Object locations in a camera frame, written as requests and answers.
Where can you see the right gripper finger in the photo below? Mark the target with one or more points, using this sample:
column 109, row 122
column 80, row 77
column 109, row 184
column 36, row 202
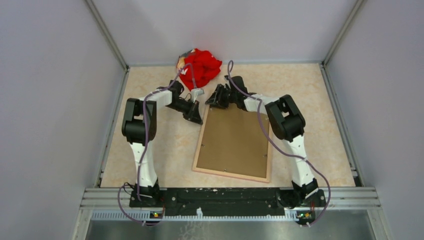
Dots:
column 214, row 102
column 223, row 91

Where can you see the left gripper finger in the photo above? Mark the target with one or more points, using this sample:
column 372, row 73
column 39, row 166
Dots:
column 195, row 107
column 193, row 117

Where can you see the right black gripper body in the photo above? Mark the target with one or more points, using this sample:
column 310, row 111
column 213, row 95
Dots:
column 233, row 97

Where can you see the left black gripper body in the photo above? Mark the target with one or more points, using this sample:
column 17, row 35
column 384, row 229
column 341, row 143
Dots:
column 182, row 106

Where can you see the brown cardboard backing board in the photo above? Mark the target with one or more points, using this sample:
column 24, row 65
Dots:
column 235, row 142

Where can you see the pink wooden picture frame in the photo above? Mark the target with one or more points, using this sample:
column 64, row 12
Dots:
column 198, row 155

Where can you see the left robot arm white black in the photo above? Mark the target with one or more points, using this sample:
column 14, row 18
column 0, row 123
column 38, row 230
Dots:
column 139, row 127

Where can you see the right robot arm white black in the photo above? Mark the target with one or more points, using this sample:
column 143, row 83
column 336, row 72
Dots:
column 287, row 124

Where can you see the crumpled red cloth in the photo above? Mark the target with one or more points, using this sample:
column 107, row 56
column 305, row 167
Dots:
column 199, row 67

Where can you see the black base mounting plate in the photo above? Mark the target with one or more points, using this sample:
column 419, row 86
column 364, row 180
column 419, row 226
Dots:
column 228, row 202

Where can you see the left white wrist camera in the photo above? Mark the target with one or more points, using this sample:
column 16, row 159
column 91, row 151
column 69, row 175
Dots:
column 195, row 93

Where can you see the aluminium front rail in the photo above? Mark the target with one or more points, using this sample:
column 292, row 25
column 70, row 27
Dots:
column 109, row 204

